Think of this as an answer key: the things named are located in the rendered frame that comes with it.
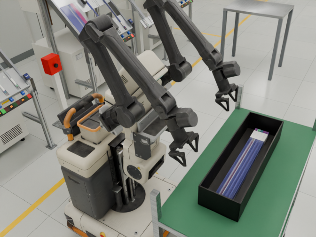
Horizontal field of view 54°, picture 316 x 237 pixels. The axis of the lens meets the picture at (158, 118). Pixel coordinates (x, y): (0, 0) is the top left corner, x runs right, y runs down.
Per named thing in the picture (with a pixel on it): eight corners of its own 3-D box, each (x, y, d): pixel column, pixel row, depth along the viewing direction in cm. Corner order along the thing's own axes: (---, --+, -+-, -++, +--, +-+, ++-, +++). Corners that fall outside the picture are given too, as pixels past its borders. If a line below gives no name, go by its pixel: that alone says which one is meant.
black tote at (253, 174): (246, 128, 166) (249, 111, 159) (280, 138, 158) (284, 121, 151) (197, 204, 128) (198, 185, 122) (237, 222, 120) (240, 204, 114)
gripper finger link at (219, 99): (238, 105, 152) (231, 88, 149) (232, 113, 148) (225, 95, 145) (225, 106, 157) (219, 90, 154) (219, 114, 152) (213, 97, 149)
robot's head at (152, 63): (109, 80, 146) (124, 63, 135) (136, 62, 160) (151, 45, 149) (130, 103, 147) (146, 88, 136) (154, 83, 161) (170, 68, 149)
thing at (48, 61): (83, 120, 341) (67, 53, 295) (67, 132, 325) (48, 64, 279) (68, 114, 352) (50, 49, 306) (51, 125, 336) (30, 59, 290)
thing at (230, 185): (254, 133, 161) (255, 128, 159) (268, 137, 158) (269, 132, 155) (212, 201, 127) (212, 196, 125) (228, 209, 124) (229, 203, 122)
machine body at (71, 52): (119, 76, 416) (113, 31, 379) (82, 102, 370) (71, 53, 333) (83, 66, 446) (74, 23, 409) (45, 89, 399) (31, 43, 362)
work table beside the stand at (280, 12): (270, 81, 388) (282, 16, 340) (218, 67, 421) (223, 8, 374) (281, 66, 417) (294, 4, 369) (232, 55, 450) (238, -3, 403)
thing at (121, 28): (130, 29, 360) (131, 27, 357) (90, 51, 316) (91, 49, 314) (119, 15, 358) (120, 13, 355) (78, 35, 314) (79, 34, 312)
